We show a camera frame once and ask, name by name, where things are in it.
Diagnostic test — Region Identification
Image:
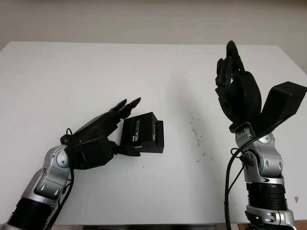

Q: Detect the black RealSense box lid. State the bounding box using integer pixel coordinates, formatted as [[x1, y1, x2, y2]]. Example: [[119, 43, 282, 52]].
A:
[[119, 112, 158, 153]]

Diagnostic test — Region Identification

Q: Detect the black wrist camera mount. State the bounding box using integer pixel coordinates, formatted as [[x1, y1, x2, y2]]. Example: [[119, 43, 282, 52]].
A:
[[66, 136, 115, 171], [249, 81, 307, 139]]

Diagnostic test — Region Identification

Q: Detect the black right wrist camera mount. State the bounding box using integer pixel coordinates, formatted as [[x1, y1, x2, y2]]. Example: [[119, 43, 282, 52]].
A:
[[249, 81, 307, 139]]

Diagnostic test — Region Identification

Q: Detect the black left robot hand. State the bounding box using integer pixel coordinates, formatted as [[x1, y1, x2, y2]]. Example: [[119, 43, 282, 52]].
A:
[[59, 97, 142, 158]]

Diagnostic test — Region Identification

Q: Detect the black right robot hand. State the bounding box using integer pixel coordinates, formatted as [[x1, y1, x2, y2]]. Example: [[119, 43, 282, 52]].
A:
[[214, 40, 264, 132]]

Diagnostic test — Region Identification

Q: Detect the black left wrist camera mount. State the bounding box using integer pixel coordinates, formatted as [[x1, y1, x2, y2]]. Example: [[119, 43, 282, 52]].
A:
[[66, 136, 115, 171]]

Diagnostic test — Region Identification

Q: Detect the black camera box base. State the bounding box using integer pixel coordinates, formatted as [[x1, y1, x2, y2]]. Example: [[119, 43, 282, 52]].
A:
[[139, 119, 165, 154]]

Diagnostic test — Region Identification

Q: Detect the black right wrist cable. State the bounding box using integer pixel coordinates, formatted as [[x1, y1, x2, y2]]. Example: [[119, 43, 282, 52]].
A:
[[224, 134, 258, 230]]

